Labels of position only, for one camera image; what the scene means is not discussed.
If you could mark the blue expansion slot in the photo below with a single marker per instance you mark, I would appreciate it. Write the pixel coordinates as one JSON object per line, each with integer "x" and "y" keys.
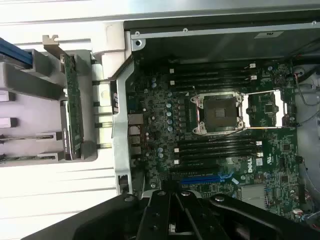
{"x": 200, "y": 180}

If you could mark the black RAM slot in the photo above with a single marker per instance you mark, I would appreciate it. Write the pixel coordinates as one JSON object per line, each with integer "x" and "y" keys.
{"x": 190, "y": 86}
{"x": 217, "y": 146}
{"x": 212, "y": 68}
{"x": 217, "y": 141}
{"x": 217, "y": 158}
{"x": 212, "y": 74}
{"x": 212, "y": 79}
{"x": 217, "y": 152}

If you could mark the hard disk blue rails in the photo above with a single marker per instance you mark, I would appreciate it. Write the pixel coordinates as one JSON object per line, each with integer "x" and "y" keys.
{"x": 17, "y": 53}

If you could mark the thin metal locking lever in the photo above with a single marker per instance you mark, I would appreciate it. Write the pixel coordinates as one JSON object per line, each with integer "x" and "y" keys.
{"x": 270, "y": 127}
{"x": 198, "y": 112}

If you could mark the metal socket cover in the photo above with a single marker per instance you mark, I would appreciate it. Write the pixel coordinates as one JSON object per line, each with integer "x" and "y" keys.
{"x": 280, "y": 107}

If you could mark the CPU socket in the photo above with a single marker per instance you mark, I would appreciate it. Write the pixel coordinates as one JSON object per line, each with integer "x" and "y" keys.
{"x": 217, "y": 112}

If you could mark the open black PC case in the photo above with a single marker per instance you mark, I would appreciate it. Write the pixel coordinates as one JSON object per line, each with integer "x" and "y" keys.
{"x": 120, "y": 112}

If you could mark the graphics card with bracket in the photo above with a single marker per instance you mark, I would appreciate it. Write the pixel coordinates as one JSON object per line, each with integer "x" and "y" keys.
{"x": 75, "y": 100}

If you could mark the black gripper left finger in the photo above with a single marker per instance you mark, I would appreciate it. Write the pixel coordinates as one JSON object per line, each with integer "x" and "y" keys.
{"x": 155, "y": 220}

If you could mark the black expansion slot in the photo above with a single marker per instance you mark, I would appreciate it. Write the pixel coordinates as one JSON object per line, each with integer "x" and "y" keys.
{"x": 192, "y": 168}

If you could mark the grey chipset heatsink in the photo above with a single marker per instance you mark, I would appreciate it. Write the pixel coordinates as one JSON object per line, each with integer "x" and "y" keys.
{"x": 252, "y": 192}

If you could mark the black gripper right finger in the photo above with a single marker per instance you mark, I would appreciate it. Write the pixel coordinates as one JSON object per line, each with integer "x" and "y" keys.
{"x": 197, "y": 220}

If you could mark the grey parts rack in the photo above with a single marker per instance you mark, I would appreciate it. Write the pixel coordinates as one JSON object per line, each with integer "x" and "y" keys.
{"x": 47, "y": 82}

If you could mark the green motherboard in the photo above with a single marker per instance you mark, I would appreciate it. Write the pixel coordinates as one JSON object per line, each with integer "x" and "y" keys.
{"x": 282, "y": 150}

